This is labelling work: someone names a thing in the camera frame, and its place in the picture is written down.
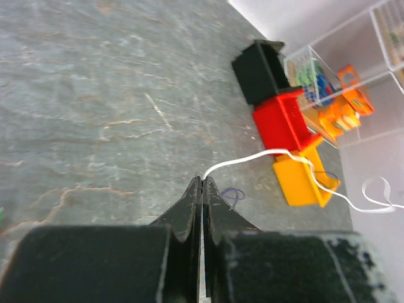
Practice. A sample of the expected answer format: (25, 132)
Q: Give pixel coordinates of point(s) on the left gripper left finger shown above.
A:
(158, 262)

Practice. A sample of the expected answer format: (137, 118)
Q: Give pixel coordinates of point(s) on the black plastic bin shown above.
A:
(260, 73)

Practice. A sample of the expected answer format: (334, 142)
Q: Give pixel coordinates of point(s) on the white wire shelf rack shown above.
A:
(338, 70)

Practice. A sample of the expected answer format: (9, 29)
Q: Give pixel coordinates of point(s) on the yellow plastic bin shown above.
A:
(301, 183)

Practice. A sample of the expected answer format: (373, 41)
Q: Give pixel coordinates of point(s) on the blue green box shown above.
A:
(311, 77)

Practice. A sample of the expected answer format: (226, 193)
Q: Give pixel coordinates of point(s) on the red plastic bin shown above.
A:
(280, 123)

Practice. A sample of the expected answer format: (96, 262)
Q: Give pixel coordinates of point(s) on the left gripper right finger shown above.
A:
(246, 264)

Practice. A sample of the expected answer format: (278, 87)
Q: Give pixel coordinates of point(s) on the orange snack packs stack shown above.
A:
(350, 105)

